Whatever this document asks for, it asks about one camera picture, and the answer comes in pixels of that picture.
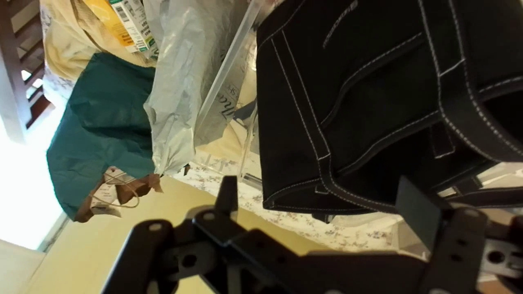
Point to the grey plastic shopping bag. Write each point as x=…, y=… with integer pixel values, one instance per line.
x=180, y=81

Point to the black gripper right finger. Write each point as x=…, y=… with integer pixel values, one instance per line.
x=425, y=212

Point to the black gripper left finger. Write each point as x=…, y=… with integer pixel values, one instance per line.
x=142, y=250

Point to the teal fabric bag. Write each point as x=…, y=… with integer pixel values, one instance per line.
x=98, y=135

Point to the wooden bed footboard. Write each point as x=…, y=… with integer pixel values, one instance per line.
x=21, y=54

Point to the floral bedspread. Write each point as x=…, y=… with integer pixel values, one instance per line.
x=327, y=228

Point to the green and white box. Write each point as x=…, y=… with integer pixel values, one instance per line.
x=136, y=24

